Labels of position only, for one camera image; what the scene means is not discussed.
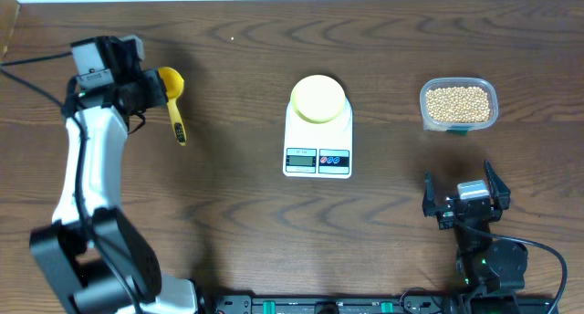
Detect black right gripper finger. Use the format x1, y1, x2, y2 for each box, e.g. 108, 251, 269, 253
422, 172, 445, 217
484, 160, 511, 210

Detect yellow plastic scoop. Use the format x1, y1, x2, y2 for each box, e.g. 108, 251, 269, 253
158, 67, 187, 146

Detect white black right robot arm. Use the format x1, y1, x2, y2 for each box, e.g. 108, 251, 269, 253
422, 162, 528, 314

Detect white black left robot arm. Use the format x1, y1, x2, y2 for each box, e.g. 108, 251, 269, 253
29, 35, 199, 313

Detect white digital kitchen scale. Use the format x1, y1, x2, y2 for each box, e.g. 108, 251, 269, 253
282, 98, 353, 179

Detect pale yellow bowl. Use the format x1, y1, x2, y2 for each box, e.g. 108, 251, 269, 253
290, 75, 346, 124

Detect clear plastic container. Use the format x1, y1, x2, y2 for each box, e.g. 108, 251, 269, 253
420, 77, 499, 133

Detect soybeans in container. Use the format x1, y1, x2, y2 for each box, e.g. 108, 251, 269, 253
425, 87, 491, 123

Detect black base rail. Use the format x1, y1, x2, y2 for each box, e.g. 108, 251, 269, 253
198, 292, 558, 314

